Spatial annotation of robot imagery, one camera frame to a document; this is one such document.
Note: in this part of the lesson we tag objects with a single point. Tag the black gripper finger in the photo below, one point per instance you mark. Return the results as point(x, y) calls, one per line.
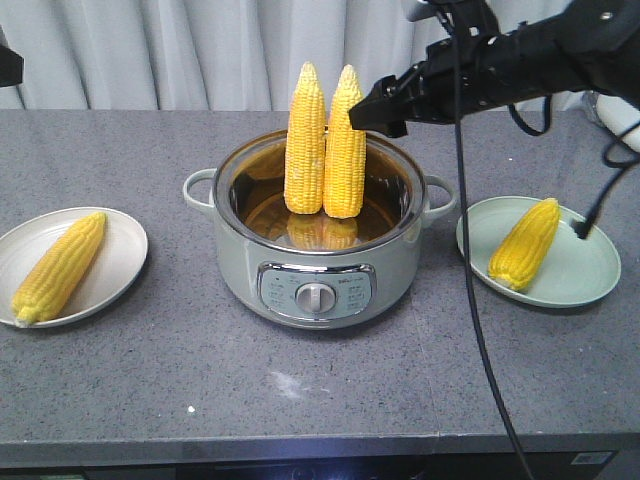
point(11, 67)

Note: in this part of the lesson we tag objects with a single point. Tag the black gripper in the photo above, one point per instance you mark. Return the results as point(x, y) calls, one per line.
point(432, 90)

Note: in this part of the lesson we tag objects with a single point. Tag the yellow corn cob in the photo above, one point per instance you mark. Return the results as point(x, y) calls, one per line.
point(305, 145)
point(50, 284)
point(517, 260)
point(345, 157)

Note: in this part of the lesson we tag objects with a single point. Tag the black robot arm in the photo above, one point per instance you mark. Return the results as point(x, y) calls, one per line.
point(590, 45)

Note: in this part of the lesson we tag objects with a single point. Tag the green electric cooking pot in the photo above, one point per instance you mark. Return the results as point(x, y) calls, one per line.
point(312, 271)

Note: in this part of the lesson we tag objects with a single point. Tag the white round plate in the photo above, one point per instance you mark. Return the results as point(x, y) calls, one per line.
point(118, 262)

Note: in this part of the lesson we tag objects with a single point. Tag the white rice cooker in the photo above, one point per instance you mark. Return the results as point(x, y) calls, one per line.
point(615, 114)

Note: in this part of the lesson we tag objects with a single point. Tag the light green round plate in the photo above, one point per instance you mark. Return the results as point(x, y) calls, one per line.
point(575, 272)

